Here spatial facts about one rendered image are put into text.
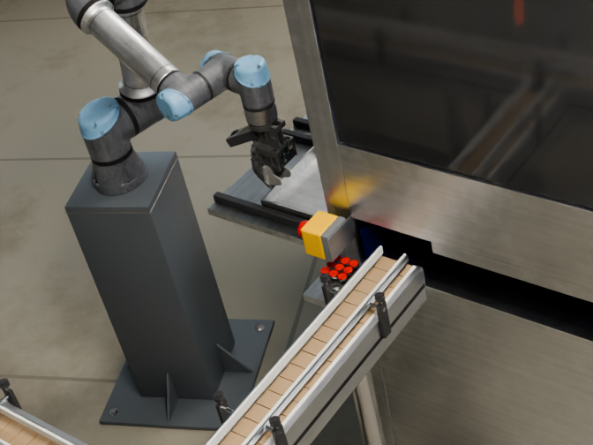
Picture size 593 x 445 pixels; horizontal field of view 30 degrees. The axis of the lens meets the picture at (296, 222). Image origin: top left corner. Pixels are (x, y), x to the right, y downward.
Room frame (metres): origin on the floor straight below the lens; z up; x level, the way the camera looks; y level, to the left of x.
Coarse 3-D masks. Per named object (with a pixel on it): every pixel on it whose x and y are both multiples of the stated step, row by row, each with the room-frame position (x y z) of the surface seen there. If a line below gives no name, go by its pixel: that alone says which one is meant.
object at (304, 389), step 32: (352, 288) 1.70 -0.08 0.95; (384, 288) 1.67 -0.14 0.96; (416, 288) 1.71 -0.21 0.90; (320, 320) 1.62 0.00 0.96; (352, 320) 1.59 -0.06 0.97; (384, 320) 1.60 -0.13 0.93; (288, 352) 1.54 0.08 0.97; (320, 352) 1.52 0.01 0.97; (352, 352) 1.54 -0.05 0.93; (288, 384) 1.50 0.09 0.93; (320, 384) 1.47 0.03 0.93; (352, 384) 1.52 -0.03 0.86; (224, 416) 1.44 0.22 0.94; (256, 416) 1.44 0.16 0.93; (288, 416) 1.42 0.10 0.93; (320, 416) 1.45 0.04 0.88
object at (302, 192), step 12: (312, 156) 2.27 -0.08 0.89; (300, 168) 2.23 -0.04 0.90; (312, 168) 2.24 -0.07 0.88; (288, 180) 2.19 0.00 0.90; (300, 180) 2.20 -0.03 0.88; (312, 180) 2.19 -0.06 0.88; (276, 192) 2.16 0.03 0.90; (288, 192) 2.17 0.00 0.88; (300, 192) 2.15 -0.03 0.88; (312, 192) 2.14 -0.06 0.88; (264, 204) 2.11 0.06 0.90; (276, 204) 2.09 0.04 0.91; (288, 204) 2.12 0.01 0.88; (300, 204) 2.11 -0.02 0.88; (312, 204) 2.10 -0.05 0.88; (324, 204) 2.09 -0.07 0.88; (300, 216) 2.04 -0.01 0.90
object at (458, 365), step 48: (432, 288) 1.72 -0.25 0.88; (480, 288) 1.69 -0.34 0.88; (432, 336) 1.73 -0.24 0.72; (480, 336) 1.65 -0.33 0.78; (528, 336) 1.57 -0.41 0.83; (576, 336) 1.49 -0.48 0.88; (432, 384) 1.75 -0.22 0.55; (480, 384) 1.66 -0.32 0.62; (528, 384) 1.57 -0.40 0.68; (576, 384) 1.49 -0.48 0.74; (432, 432) 1.76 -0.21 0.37; (480, 432) 1.67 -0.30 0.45; (528, 432) 1.58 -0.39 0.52; (576, 432) 1.50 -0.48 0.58
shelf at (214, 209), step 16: (304, 144) 2.35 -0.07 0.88; (256, 176) 2.27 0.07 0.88; (224, 192) 2.23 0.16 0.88; (240, 192) 2.21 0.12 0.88; (256, 192) 2.20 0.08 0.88; (208, 208) 2.18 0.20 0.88; (224, 208) 2.17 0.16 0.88; (240, 224) 2.11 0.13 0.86; (256, 224) 2.08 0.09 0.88; (272, 224) 2.06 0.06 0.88; (288, 240) 2.01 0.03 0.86
